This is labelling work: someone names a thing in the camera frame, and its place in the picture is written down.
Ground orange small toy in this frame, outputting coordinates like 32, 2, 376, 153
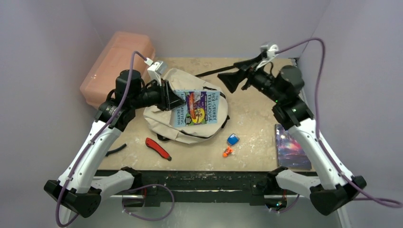
222, 146, 233, 158

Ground blue pencil sharpener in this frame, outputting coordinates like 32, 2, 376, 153
227, 133, 240, 146

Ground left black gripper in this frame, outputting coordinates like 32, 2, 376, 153
131, 78, 186, 111

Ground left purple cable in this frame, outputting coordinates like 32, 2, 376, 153
55, 51, 175, 228

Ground beige backpack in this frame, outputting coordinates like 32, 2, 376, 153
143, 68, 230, 144

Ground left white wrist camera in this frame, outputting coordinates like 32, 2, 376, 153
144, 57, 168, 86

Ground red utility knife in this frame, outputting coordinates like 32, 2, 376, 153
145, 138, 172, 161

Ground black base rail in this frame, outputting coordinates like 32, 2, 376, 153
113, 170, 296, 207

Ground dark galaxy cover book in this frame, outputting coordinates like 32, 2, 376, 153
275, 124, 312, 171

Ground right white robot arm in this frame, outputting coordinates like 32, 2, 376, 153
218, 57, 366, 216

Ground purple cable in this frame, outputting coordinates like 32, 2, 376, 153
269, 38, 403, 215
55, 51, 175, 228

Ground light blue treehouse book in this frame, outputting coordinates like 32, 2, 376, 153
170, 90, 221, 127

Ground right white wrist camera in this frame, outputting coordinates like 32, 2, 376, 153
255, 41, 279, 70

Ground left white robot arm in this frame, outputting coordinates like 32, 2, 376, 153
44, 70, 184, 218

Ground pink plastic storage box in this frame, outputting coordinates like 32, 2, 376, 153
80, 31, 155, 109

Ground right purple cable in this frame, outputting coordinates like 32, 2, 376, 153
269, 38, 403, 215

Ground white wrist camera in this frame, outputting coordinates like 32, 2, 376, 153
255, 41, 279, 70
144, 57, 168, 86

